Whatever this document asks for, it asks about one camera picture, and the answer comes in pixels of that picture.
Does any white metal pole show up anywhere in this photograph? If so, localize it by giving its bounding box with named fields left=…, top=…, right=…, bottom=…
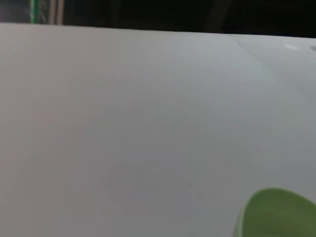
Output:
left=49, top=0, right=64, bottom=25

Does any green metal pole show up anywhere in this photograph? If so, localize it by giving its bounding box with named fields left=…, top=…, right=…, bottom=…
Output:
left=29, top=0, right=40, bottom=25

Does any light green plate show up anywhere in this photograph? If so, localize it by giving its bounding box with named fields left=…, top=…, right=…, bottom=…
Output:
left=233, top=187, right=316, bottom=237

